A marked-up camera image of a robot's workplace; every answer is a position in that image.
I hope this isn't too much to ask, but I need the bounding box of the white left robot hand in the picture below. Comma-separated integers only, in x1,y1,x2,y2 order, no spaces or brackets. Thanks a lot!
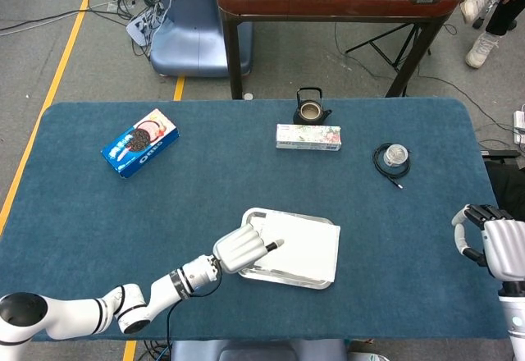
212,224,285,275

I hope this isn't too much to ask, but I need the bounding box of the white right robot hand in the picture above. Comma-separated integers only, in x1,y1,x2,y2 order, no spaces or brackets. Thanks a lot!
451,203,525,282

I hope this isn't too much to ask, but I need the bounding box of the white paper sheet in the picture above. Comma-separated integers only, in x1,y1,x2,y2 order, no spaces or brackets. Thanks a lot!
241,208,341,284

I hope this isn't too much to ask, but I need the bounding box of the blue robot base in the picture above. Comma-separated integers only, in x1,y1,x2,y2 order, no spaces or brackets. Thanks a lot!
149,0,253,78

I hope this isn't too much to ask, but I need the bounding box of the silver metal tray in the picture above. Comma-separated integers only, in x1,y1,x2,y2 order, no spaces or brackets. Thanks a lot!
236,207,336,290

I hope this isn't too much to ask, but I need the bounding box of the black flat bar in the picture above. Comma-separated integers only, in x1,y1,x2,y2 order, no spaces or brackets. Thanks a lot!
480,149,522,159

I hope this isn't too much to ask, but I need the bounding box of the grey blue robot torso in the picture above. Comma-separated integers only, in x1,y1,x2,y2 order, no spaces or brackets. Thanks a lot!
170,339,349,361

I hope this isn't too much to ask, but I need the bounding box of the blue table cloth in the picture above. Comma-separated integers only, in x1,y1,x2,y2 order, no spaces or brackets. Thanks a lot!
0,98,509,342

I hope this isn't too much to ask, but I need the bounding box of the floral toothpaste box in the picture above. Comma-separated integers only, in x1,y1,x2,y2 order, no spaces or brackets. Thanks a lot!
275,123,343,152

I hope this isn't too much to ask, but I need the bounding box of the small clear round container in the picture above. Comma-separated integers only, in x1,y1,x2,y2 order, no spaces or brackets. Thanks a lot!
384,144,408,167

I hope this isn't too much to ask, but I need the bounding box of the blue Oreo cookie box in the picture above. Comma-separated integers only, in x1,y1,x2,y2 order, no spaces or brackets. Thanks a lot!
100,108,180,180

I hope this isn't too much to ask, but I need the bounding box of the black cast iron teapot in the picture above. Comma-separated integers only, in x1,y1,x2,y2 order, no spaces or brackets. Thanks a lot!
292,86,333,126

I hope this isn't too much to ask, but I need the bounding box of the white sneaker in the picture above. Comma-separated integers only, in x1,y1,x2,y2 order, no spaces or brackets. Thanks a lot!
465,31,500,70
459,0,502,25

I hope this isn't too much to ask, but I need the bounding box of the black folding tripod stand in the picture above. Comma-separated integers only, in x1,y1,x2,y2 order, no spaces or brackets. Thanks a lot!
345,23,432,73

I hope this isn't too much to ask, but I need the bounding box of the person black trouser leg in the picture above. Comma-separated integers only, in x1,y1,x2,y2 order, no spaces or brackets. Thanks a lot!
486,0,525,37

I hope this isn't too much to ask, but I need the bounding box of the white power strip with plugs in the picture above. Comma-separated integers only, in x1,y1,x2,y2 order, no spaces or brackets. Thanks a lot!
126,6,162,46

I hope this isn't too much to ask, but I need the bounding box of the brown mahjong table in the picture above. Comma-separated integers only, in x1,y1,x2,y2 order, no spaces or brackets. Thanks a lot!
216,0,463,99

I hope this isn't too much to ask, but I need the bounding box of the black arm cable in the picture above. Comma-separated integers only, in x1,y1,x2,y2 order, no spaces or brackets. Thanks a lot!
165,270,223,361

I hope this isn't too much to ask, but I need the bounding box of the white wall power strip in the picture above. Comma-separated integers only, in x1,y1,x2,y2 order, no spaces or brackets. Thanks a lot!
513,109,525,145

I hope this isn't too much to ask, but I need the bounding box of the coiled black usb cable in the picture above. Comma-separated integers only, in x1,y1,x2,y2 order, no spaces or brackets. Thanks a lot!
372,142,412,190

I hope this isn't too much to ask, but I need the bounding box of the long thin floor cable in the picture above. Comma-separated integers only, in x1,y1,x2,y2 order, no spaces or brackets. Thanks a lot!
0,0,124,34

